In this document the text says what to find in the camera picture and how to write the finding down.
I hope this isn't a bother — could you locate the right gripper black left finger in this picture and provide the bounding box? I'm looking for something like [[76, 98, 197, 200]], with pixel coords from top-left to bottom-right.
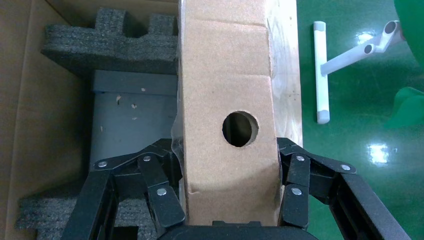
[[61, 138, 186, 240]]

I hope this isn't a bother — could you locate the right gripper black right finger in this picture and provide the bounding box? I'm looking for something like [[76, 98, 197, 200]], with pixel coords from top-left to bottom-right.
[[276, 137, 412, 240]]

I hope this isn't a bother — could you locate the brown cardboard box with hole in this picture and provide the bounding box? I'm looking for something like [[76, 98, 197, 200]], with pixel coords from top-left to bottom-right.
[[171, 0, 304, 228]]

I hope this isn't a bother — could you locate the large open cardboard carton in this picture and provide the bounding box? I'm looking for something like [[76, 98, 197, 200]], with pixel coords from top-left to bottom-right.
[[0, 0, 181, 240]]

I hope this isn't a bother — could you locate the white table leg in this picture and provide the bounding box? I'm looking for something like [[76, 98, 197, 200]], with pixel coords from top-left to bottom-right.
[[312, 20, 403, 125]]

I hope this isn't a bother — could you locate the black foam block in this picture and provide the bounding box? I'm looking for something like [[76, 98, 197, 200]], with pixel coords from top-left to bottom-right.
[[14, 188, 160, 240], [41, 8, 181, 79]]

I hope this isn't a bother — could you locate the green table cloth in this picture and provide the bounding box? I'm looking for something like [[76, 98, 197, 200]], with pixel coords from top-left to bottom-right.
[[384, 0, 424, 130]]

